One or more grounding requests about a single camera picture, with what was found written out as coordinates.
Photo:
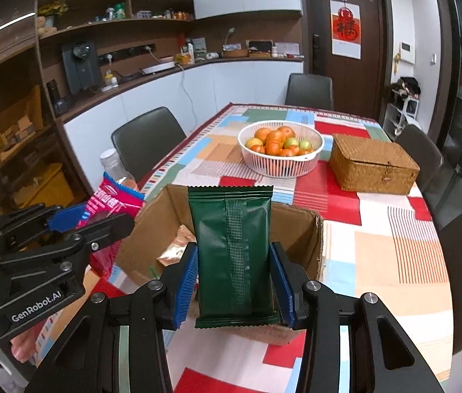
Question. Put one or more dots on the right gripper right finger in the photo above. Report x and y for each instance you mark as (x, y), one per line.
(382, 356)

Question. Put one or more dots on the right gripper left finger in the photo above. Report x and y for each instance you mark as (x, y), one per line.
(117, 344)

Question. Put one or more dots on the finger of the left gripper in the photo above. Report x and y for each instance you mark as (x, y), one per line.
(73, 244)
(67, 216)

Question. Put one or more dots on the beige snack packet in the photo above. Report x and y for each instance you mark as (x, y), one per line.
(174, 252)

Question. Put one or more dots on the dark green snack packet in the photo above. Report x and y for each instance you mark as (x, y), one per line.
(232, 229)

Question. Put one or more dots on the left hand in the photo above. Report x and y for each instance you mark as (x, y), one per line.
(23, 347)

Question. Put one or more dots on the brown cardboard box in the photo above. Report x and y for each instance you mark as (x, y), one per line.
(298, 230)

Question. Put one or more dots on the grey chair left side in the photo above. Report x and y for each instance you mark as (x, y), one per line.
(146, 140)

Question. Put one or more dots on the black water dispenser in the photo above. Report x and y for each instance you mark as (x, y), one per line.
(81, 66)

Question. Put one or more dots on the woven wicker basket box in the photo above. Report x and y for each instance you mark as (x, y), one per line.
(363, 165)

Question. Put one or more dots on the white fruit basket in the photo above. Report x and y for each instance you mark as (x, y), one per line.
(277, 166)

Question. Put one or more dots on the oranges in basket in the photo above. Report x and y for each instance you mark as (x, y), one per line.
(281, 141)

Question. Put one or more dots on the grey chair right far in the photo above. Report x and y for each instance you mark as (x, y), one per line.
(423, 151)

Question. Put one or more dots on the white shoe rack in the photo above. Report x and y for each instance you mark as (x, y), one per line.
(401, 111)

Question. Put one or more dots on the grey chair far end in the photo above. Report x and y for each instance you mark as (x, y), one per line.
(314, 91)

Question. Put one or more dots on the dark brown door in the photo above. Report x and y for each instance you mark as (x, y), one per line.
(359, 86)

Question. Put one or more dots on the white intercom panel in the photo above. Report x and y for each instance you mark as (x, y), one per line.
(407, 53)

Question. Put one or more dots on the red fu poster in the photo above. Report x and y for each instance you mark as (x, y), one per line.
(346, 29)

